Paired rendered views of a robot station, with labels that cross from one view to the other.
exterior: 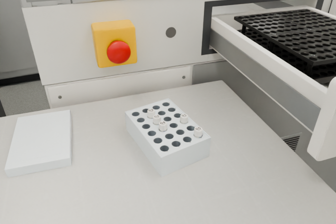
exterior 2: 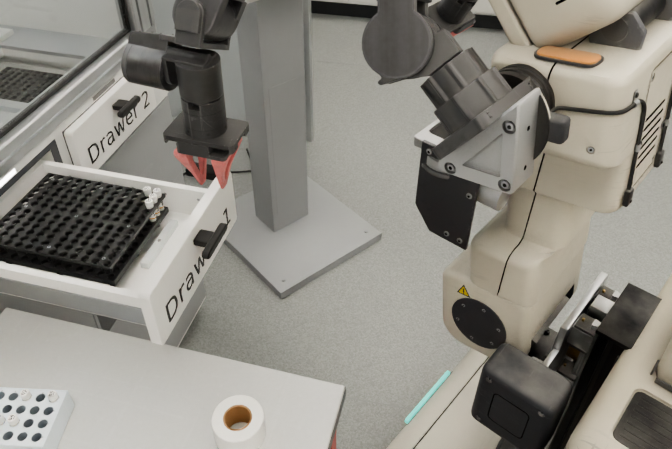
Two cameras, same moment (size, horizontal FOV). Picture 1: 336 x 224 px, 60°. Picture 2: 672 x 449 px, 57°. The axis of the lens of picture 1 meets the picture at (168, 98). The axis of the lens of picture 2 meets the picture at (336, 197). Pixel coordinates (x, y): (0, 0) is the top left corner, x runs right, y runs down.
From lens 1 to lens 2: 0.56 m
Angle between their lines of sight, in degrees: 46
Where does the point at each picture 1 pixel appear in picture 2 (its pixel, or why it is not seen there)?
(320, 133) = (153, 328)
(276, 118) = not seen: hidden behind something
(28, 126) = not seen: outside the picture
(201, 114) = (25, 370)
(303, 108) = (127, 312)
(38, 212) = not seen: outside the picture
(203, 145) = (66, 402)
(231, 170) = (105, 400)
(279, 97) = (100, 311)
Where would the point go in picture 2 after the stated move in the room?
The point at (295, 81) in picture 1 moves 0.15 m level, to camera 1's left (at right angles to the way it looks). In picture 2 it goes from (107, 295) to (15, 371)
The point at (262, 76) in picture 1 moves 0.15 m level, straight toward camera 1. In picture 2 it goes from (70, 299) to (109, 369)
